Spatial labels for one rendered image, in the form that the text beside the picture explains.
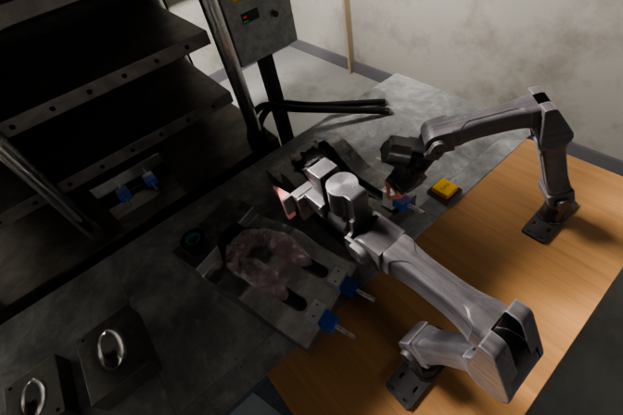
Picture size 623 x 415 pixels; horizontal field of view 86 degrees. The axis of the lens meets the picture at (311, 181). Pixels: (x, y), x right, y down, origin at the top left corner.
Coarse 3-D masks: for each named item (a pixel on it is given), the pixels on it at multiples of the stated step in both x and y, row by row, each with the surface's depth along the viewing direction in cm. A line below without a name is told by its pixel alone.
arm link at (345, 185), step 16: (336, 176) 59; (352, 176) 58; (336, 192) 56; (352, 192) 56; (336, 208) 59; (352, 208) 56; (368, 208) 59; (352, 224) 58; (368, 224) 62; (352, 240) 59; (352, 256) 60; (368, 256) 57
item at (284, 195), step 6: (276, 186) 72; (300, 186) 68; (306, 186) 68; (276, 192) 73; (282, 192) 69; (294, 192) 67; (300, 192) 67; (282, 198) 67; (288, 198) 67; (282, 204) 72; (288, 204) 68; (288, 210) 69; (294, 210) 70; (288, 216) 70
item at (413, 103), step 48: (384, 96) 158; (432, 96) 152; (288, 144) 146; (480, 144) 127; (240, 192) 131; (144, 240) 122; (336, 240) 109; (96, 288) 111; (144, 288) 108; (192, 288) 105; (0, 336) 105; (48, 336) 102; (192, 336) 95; (240, 336) 93; (0, 384) 95; (144, 384) 88; (192, 384) 86; (240, 384) 85
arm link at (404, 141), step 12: (384, 144) 87; (396, 144) 81; (408, 144) 82; (420, 144) 83; (432, 144) 78; (444, 144) 77; (384, 156) 85; (396, 156) 82; (408, 156) 83; (432, 156) 80
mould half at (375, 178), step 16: (304, 144) 135; (336, 144) 120; (288, 160) 130; (352, 160) 118; (272, 176) 127; (288, 176) 113; (304, 176) 113; (368, 176) 114; (384, 176) 113; (288, 192) 121; (384, 208) 103; (320, 224) 113
